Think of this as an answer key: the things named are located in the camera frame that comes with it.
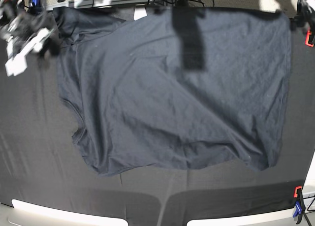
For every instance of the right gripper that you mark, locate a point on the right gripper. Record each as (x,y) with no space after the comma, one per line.
(16,63)

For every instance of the dark navy t-shirt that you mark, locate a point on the dark navy t-shirt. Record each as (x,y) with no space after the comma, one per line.
(181,88)

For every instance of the orange blue clamp near right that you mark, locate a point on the orange blue clamp near right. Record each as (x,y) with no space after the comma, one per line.
(300,209)

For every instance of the blue clamp far left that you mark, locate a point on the blue clamp far left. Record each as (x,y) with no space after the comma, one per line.
(35,6)

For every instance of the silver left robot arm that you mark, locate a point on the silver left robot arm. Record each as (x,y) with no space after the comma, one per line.
(305,16)

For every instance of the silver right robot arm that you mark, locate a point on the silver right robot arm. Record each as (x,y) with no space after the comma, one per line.
(26,29)

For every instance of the orange clamp far right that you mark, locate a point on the orange clamp far right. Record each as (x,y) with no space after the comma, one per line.
(310,39)

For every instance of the black table cover cloth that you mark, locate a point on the black table cover cloth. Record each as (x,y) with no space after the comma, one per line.
(39,163)

